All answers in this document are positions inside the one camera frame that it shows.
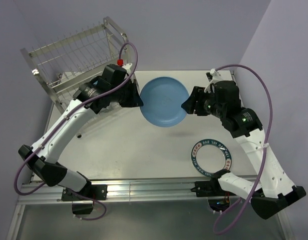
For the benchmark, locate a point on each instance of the light blue plate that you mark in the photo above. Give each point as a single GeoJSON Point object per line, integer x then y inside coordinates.
{"type": "Point", "coordinates": [162, 99]}

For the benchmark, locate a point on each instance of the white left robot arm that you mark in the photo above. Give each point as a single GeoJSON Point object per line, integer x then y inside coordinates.
{"type": "Point", "coordinates": [42, 156]}

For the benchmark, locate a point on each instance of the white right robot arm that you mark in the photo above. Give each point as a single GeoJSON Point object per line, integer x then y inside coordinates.
{"type": "Point", "coordinates": [273, 190]}

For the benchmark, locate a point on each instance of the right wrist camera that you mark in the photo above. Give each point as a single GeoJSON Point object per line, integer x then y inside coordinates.
{"type": "Point", "coordinates": [213, 76]}

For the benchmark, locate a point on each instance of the white plate green rim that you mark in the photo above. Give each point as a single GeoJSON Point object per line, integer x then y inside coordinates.
{"type": "Point", "coordinates": [209, 156]}

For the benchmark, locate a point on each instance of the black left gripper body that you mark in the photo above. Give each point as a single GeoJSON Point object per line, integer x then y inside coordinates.
{"type": "Point", "coordinates": [114, 97]}

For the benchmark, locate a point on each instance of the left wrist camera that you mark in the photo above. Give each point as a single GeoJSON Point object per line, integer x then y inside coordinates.
{"type": "Point", "coordinates": [127, 66]}

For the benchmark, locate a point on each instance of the aluminium mounting rail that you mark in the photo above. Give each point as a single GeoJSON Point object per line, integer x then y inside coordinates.
{"type": "Point", "coordinates": [127, 190]}

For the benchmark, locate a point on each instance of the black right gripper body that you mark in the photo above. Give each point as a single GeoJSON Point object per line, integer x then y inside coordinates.
{"type": "Point", "coordinates": [210, 106]}

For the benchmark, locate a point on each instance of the stainless steel dish rack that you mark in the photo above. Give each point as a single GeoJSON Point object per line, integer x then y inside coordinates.
{"type": "Point", "coordinates": [62, 65]}

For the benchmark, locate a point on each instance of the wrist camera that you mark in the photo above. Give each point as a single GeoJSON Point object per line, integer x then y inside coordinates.
{"type": "Point", "coordinates": [127, 66]}
{"type": "Point", "coordinates": [213, 76]}

